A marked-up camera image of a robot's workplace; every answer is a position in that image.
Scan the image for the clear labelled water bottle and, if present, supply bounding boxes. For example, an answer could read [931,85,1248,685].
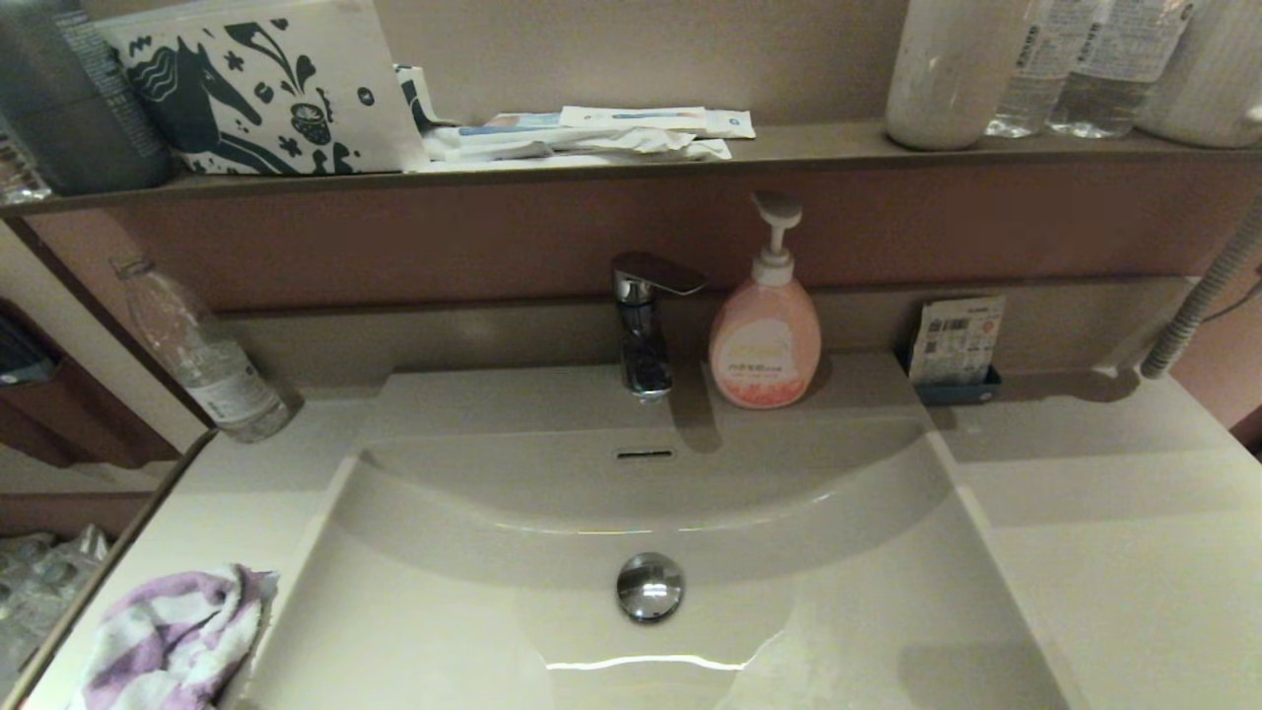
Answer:
[986,0,1086,139]
[1047,0,1199,139]

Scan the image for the horse print pouch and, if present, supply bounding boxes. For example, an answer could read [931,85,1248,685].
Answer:
[94,0,427,177]

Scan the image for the pink soap pump bottle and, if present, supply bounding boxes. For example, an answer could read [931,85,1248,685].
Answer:
[708,190,822,410]

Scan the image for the small blue tray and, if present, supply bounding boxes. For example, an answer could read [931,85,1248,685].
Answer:
[902,345,1004,407]

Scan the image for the white ceramic sink basin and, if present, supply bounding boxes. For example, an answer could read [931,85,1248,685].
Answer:
[219,367,1076,710]

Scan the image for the chrome drain stopper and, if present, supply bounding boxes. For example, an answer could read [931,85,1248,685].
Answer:
[616,552,685,625]

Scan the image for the purple white striped cloth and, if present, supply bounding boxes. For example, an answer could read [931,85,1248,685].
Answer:
[67,564,280,710]

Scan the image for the brown wall shelf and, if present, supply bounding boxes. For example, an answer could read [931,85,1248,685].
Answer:
[0,118,1262,218]

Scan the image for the long white toiletry sachet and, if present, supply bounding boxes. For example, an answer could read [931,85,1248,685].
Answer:
[560,106,756,139]

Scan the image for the clear drinking glass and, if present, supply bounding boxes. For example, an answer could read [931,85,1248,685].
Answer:
[0,123,52,205]

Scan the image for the white ribbed container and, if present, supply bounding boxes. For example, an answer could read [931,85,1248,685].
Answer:
[1134,0,1262,149]

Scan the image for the blue striped toiletry sachet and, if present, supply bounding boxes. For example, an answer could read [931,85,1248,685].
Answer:
[458,112,568,137]

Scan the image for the small dark print pouch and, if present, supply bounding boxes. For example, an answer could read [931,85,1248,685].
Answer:
[394,64,459,131]

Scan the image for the white ceramic jar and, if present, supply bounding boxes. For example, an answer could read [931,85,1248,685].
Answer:
[884,0,1031,152]

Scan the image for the chrome lever faucet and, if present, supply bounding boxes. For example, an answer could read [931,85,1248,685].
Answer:
[611,251,711,400]

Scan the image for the clear plastic water bottle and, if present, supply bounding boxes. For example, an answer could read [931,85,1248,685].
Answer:
[110,251,294,443]

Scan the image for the grey corrugated hose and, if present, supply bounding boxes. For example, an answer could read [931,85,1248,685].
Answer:
[1141,202,1262,381]

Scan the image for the grey cylindrical container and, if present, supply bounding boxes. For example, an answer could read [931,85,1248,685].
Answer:
[0,0,176,196]

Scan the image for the crumpled white toiletry packet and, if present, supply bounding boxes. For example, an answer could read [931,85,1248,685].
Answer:
[424,126,733,165]

